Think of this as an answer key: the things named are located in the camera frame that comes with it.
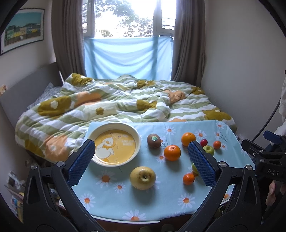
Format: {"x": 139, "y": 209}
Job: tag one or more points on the left brown curtain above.
{"x": 67, "y": 37}

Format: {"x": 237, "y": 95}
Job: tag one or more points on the window frame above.
{"x": 119, "y": 19}

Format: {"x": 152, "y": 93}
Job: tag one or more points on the framed houses picture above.
{"x": 26, "y": 27}

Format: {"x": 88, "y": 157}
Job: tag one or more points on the patterned pillow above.
{"x": 49, "y": 91}

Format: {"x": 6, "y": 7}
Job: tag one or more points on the brown curtain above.
{"x": 189, "y": 42}
{"x": 67, "y": 37}

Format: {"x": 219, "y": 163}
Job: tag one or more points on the red cherry tomato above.
{"x": 203, "y": 142}

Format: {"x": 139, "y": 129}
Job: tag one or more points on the small mandarin front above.
{"x": 188, "y": 179}

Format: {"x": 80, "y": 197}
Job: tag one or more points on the cream bowl with duck print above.
{"x": 116, "y": 143}

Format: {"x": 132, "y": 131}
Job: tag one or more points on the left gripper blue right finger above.
{"x": 233, "y": 203}

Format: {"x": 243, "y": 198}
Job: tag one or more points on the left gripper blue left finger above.
{"x": 49, "y": 202}

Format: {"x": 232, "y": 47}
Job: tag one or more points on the green apple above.
{"x": 209, "y": 149}
{"x": 194, "y": 170}

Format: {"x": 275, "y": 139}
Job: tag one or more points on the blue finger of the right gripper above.
{"x": 272, "y": 137}
{"x": 252, "y": 148}

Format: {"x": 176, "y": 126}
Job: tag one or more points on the large yellow pear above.
{"x": 142, "y": 178}

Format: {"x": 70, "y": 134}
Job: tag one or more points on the floral striped quilt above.
{"x": 56, "y": 127}

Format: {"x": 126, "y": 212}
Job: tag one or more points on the right brown curtain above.
{"x": 189, "y": 42}

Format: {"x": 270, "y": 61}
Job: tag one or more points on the small mandarin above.
{"x": 188, "y": 179}
{"x": 217, "y": 144}

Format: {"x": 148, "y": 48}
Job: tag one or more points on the large orange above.
{"x": 172, "y": 153}
{"x": 187, "y": 138}

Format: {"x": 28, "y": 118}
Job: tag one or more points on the blue daisy tablecloth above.
{"x": 107, "y": 193}

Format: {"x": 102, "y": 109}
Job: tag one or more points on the brown kiwi with sticker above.
{"x": 153, "y": 141}

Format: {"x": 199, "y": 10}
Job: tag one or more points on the person's right hand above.
{"x": 271, "y": 197}

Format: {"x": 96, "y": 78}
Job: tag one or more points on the grey bed headboard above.
{"x": 25, "y": 92}

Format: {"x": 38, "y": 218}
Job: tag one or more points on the pile of magazines on floor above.
{"x": 16, "y": 189}

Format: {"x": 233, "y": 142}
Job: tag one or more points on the light blue window cloth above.
{"x": 142, "y": 57}

